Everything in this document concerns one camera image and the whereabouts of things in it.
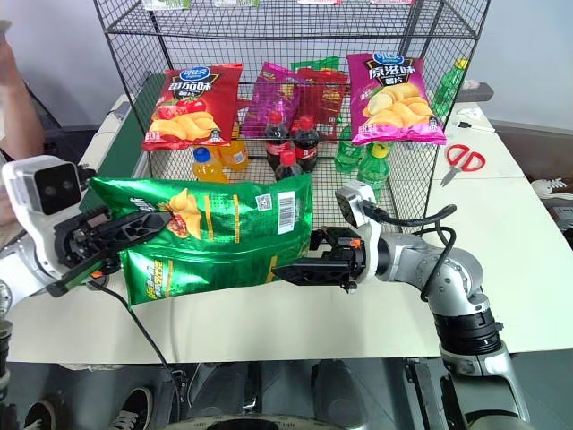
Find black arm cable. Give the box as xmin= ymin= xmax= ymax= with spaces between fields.
xmin=364 ymin=202 xmax=458 ymax=302
xmin=86 ymin=280 xmax=183 ymax=375

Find crumpled green snack bag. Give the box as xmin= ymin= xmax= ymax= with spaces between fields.
xmin=290 ymin=55 xmax=341 ymax=76

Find green soda bottle yellow cap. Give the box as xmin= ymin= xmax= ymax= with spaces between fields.
xmin=431 ymin=58 xmax=469 ymax=120
xmin=355 ymin=142 xmax=390 ymax=202

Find green conveyor belt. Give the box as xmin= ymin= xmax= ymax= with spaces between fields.
xmin=78 ymin=71 xmax=169 ymax=181

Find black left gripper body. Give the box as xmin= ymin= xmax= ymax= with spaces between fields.
xmin=46 ymin=207 xmax=124 ymax=298

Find red potato chips bag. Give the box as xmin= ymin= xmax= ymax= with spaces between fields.
xmin=141 ymin=63 xmax=244 ymax=154

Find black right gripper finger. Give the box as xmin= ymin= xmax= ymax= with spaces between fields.
xmin=311 ymin=227 xmax=336 ymax=261
xmin=272 ymin=256 xmax=351 ymax=288

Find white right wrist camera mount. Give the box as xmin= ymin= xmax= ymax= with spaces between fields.
xmin=334 ymin=180 xmax=382 ymax=281

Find white cable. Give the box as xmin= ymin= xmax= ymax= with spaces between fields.
xmin=455 ymin=119 xmax=497 ymax=134

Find large purple potato chips bag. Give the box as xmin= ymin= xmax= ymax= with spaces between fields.
xmin=346 ymin=52 xmax=449 ymax=147

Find black wire rack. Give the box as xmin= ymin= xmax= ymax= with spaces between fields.
xmin=91 ymin=0 xmax=493 ymax=239

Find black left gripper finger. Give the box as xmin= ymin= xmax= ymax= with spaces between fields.
xmin=104 ymin=211 xmax=174 ymax=245

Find red handled scissors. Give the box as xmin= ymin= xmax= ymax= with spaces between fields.
xmin=439 ymin=143 xmax=487 ymax=188

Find green potato chips bag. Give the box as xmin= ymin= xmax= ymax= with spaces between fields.
xmin=89 ymin=173 xmax=314 ymax=311

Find black box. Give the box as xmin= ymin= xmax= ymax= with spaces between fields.
xmin=459 ymin=79 xmax=494 ymax=103

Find black sneaker white sole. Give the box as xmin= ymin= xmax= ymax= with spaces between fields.
xmin=108 ymin=386 xmax=156 ymax=430
xmin=23 ymin=400 xmax=58 ymax=430

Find crumpled purple snack bag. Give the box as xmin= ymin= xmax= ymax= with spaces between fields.
xmin=240 ymin=61 xmax=303 ymax=138

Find crumpled red snack bag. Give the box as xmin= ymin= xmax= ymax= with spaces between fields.
xmin=293 ymin=66 xmax=351 ymax=144

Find orange soda bottle blue cap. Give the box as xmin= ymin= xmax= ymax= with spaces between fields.
xmin=192 ymin=147 xmax=230 ymax=185

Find cola bottle red cap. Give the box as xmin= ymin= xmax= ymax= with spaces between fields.
xmin=290 ymin=115 xmax=321 ymax=174
xmin=264 ymin=110 xmax=293 ymax=174
xmin=273 ymin=150 xmax=305 ymax=183

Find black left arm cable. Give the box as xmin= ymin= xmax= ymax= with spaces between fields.
xmin=86 ymin=280 xmax=183 ymax=375

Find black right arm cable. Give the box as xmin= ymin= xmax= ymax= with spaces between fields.
xmin=364 ymin=202 xmax=458 ymax=302

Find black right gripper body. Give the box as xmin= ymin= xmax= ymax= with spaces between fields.
xmin=329 ymin=227 xmax=370 ymax=295

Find green shelf label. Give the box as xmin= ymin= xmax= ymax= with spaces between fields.
xmin=142 ymin=0 xmax=192 ymax=12

